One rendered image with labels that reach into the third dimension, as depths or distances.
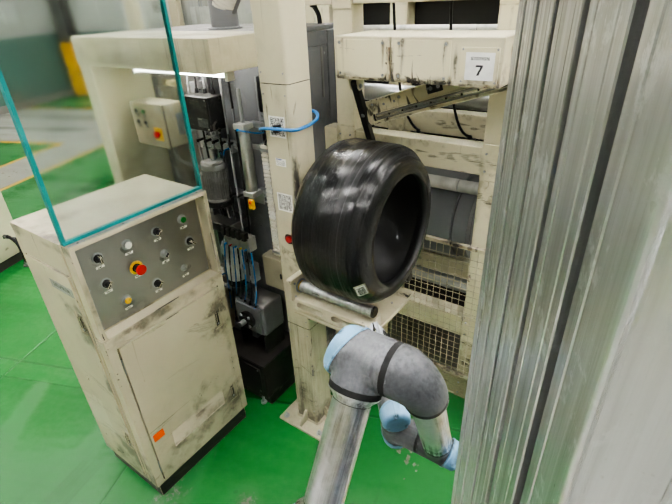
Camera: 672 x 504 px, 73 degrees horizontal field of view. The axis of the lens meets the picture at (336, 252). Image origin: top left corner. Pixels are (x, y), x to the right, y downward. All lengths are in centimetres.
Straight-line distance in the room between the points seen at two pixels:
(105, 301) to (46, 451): 123
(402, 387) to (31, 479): 215
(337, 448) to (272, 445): 145
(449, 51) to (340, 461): 121
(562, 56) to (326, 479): 95
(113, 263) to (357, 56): 112
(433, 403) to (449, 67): 105
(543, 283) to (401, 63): 152
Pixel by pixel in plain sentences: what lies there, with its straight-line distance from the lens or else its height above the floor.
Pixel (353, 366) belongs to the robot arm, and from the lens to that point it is 94.
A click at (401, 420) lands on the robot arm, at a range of 122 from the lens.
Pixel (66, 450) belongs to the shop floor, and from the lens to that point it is 280.
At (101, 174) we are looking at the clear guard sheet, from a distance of 164.
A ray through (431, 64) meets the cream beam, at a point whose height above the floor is 170.
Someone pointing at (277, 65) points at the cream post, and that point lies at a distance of 163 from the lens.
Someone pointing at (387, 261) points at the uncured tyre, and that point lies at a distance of 189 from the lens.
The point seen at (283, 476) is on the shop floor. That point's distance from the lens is 234.
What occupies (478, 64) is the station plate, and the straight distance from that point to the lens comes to 156.
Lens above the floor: 191
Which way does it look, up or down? 29 degrees down
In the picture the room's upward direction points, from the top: 3 degrees counter-clockwise
